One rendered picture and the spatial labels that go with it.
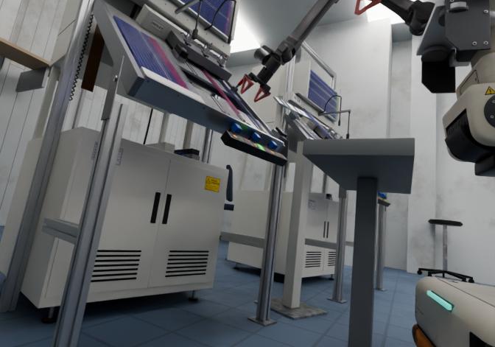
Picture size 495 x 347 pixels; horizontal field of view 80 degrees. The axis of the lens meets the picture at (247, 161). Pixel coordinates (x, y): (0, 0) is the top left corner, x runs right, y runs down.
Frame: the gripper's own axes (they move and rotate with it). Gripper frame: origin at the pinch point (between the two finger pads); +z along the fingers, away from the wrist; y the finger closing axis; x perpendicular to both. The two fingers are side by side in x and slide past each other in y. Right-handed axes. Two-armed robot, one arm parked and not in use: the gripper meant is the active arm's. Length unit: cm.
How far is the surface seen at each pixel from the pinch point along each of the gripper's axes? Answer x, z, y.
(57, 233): 42, 50, 63
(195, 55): -27.5, 2.1, 17.3
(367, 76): -139, -79, -277
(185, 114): 26.1, 10.4, 40.8
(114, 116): 33, 16, 62
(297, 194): 33, 23, -38
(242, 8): -310, -46, -171
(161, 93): 26, 7, 51
